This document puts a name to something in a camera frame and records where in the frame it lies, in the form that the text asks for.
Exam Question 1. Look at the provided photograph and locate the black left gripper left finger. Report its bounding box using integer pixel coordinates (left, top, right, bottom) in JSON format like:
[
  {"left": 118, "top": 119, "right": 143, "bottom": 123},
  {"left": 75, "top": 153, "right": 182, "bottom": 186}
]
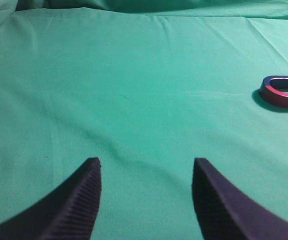
[{"left": 0, "top": 157, "right": 102, "bottom": 240}]

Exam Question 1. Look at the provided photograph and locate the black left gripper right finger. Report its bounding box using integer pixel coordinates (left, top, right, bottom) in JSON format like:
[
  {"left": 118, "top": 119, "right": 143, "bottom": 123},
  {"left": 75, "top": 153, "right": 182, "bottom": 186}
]
[{"left": 191, "top": 157, "right": 288, "bottom": 240}]

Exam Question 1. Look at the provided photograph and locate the left red blue horseshoe magnet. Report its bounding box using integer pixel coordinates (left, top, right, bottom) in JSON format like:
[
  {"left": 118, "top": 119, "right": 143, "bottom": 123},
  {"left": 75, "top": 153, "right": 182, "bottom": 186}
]
[{"left": 259, "top": 75, "right": 288, "bottom": 108}]

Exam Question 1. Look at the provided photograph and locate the green cloth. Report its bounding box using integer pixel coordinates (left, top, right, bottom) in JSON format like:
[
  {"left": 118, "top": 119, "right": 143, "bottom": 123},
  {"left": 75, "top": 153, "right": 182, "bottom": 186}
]
[{"left": 0, "top": 0, "right": 288, "bottom": 240}]

